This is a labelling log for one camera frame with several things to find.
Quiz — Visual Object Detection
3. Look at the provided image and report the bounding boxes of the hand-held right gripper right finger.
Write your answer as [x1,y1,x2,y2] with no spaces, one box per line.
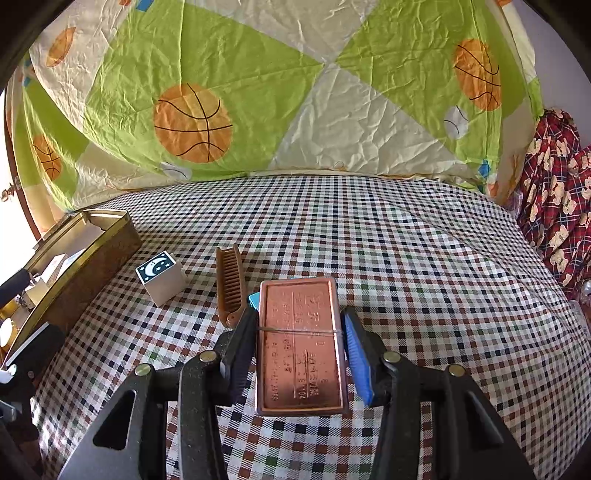
[341,307,536,480]

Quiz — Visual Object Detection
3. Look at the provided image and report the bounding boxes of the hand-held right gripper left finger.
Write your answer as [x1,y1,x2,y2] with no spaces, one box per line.
[58,308,259,480]

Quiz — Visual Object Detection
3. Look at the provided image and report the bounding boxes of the gold metal tin box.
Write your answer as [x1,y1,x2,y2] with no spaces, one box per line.
[0,209,143,365]

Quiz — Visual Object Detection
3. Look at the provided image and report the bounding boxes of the copper metal case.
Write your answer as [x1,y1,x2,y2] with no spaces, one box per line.
[255,277,349,416]

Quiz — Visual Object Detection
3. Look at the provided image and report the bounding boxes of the checkered tablecloth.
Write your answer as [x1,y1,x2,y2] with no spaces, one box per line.
[28,174,591,480]

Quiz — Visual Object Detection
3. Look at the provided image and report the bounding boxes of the basketball print quilt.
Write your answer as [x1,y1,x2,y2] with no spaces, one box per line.
[9,0,546,213]

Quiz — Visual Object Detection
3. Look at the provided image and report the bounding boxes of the brown folding comb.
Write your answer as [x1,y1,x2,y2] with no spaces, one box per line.
[215,244,247,329]

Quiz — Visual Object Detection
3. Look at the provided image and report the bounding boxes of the white and orange small box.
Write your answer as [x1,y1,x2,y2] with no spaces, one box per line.
[45,255,68,280]

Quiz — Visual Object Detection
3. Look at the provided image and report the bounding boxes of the moon print white cube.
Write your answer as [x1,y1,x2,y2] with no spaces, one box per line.
[135,249,188,308]

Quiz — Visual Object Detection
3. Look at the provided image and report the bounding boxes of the red plaid bear cloth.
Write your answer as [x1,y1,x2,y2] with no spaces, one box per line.
[505,107,591,301]

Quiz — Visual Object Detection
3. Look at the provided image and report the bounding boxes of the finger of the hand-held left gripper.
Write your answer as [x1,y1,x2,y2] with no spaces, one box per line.
[0,270,32,303]

